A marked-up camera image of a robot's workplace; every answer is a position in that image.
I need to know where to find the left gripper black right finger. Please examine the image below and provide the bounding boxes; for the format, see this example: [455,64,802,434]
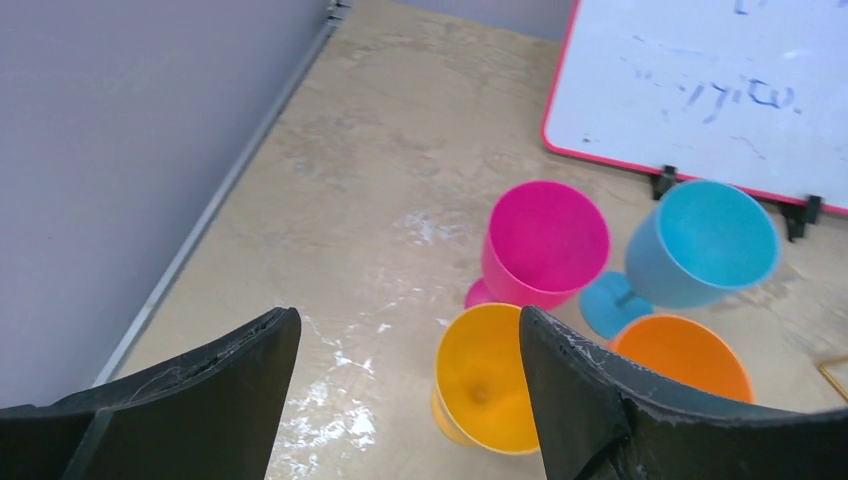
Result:
[519,306,847,479]

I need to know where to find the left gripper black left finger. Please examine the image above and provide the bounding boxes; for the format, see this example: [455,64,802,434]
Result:
[1,307,301,479]

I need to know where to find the orange wine glass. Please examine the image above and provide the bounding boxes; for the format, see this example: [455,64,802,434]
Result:
[607,314,756,403]

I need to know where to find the yellow wine glass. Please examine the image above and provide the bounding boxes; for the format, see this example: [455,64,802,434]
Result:
[430,303,539,456]

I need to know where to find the pink wine glass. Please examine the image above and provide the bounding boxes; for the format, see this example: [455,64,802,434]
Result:
[464,180,612,311]

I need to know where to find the light blue wine glass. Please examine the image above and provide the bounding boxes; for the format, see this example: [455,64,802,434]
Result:
[579,180,781,339]

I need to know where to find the red framed whiteboard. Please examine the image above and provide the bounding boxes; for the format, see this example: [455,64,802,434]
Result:
[541,1,847,214]

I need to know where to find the gold wire wine glass rack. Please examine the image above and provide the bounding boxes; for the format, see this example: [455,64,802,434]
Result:
[816,355,848,401]

